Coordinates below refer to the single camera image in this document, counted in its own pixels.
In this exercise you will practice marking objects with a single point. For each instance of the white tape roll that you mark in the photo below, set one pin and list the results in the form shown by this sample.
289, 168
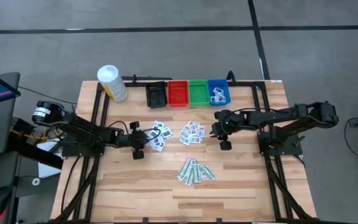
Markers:
33, 181

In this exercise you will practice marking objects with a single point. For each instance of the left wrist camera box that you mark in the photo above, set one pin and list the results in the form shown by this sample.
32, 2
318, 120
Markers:
138, 138

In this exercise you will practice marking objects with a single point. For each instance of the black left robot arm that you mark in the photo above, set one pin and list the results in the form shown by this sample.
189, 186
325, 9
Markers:
92, 131

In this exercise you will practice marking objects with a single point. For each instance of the black plastic basket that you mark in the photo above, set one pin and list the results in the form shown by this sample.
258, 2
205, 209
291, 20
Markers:
156, 96

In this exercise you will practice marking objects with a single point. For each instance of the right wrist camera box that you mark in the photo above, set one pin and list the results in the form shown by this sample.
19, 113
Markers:
220, 131

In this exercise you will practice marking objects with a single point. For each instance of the white packet black label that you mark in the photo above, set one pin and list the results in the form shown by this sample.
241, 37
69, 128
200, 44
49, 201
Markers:
150, 144
155, 141
158, 147
158, 124
157, 133
152, 134
167, 133

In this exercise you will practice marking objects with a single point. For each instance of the white paper sheet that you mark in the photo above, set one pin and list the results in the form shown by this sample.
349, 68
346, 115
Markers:
47, 168

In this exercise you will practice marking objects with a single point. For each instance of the white wipes canister yellow stripe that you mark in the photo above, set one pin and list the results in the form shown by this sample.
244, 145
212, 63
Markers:
117, 87

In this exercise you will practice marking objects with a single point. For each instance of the blue plastic basket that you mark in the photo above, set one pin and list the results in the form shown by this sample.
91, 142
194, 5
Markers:
224, 83

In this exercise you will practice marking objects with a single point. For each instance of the green plastic basket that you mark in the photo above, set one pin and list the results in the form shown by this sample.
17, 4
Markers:
199, 92

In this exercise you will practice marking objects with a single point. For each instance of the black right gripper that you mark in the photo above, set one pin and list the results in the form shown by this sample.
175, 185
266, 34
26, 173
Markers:
225, 145

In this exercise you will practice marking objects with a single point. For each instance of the red plastic basket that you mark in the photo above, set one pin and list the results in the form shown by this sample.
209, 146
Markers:
178, 93

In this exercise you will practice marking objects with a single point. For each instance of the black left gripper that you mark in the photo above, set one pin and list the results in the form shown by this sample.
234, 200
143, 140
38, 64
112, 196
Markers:
138, 154

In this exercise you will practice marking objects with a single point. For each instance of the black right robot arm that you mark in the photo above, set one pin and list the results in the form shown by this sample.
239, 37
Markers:
275, 116

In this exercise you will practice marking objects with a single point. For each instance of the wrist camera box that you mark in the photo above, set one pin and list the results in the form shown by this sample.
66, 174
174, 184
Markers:
220, 131
138, 138

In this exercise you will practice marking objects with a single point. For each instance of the black desk crossbar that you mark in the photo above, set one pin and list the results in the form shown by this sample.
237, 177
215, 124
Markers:
36, 155

